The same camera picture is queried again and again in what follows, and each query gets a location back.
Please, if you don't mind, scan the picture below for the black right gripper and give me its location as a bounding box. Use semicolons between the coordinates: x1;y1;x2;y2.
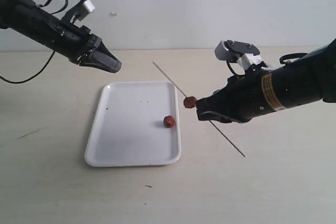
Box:
196;73;265;123

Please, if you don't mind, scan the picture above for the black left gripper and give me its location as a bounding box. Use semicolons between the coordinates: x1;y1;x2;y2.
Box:
67;24;122;73

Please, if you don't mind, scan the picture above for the red-brown bead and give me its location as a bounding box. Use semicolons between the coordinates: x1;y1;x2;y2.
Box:
163;115;175;128
183;97;197;109

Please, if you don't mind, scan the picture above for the thin metal skewer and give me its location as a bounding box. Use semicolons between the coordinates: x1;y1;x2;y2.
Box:
152;61;246;157

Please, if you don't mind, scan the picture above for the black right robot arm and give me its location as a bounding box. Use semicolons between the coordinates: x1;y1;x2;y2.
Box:
196;40;335;123

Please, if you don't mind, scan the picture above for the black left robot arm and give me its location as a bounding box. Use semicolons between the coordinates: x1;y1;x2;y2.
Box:
1;0;122;73

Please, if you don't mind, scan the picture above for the white rectangular plastic tray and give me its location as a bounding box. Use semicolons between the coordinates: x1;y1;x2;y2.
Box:
84;81;182;167

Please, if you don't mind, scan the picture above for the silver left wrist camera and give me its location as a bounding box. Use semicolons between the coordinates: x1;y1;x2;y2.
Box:
61;0;96;24

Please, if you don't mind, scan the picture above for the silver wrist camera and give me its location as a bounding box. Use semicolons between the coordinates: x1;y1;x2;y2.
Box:
214;40;266;71
61;0;96;24

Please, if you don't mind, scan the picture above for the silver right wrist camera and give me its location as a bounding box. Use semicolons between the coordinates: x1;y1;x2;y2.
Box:
214;40;266;71

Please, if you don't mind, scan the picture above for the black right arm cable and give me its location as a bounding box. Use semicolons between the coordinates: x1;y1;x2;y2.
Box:
225;52;308;77

